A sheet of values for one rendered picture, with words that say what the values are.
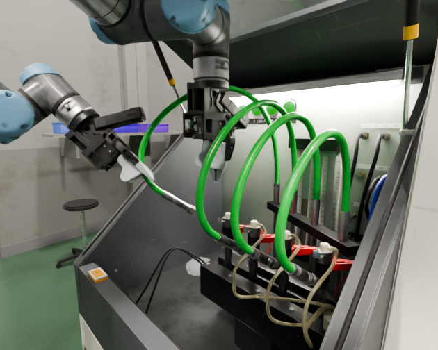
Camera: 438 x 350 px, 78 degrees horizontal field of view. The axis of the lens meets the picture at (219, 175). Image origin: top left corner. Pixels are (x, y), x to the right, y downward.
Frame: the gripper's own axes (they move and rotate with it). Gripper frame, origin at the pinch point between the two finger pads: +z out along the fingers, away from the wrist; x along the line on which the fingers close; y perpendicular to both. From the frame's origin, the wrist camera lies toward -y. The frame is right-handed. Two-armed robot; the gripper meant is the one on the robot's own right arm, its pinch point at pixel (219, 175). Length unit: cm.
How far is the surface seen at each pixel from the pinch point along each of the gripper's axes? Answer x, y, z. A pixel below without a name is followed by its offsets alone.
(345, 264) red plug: 27.2, -5.3, 13.3
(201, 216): 8.8, 12.7, 4.6
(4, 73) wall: -297, 4, -61
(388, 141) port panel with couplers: 25.2, -30.6, -7.4
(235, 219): 16.8, 12.4, 3.2
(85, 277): -25.1, 23.3, 26.9
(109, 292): -13.3, 21.7, 26.2
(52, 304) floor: -174, 8, 122
